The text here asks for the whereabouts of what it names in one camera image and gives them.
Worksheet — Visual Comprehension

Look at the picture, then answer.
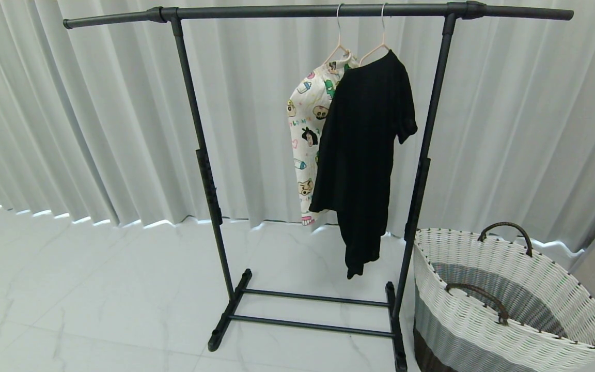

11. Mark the black clothes rack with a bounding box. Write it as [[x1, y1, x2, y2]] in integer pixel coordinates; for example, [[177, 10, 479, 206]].
[[62, 1, 575, 372]]

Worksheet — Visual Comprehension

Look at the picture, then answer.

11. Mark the cream printed garment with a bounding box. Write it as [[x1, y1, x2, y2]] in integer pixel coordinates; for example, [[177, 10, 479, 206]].
[[286, 52, 360, 226]]

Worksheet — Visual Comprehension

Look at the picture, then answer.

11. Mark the black garment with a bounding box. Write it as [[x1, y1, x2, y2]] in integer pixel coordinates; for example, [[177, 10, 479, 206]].
[[308, 49, 418, 280]]

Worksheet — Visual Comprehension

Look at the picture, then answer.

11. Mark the white laundry basket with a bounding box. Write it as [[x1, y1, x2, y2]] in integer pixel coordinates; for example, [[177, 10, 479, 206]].
[[413, 221, 595, 372]]

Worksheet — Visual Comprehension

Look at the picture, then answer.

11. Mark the pink clothes hanger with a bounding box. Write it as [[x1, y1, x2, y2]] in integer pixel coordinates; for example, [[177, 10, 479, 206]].
[[358, 3, 392, 66], [323, 4, 352, 64]]

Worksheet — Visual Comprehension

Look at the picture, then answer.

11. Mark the white curtain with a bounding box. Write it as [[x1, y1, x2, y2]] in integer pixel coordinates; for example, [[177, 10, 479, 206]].
[[0, 0, 595, 256]]

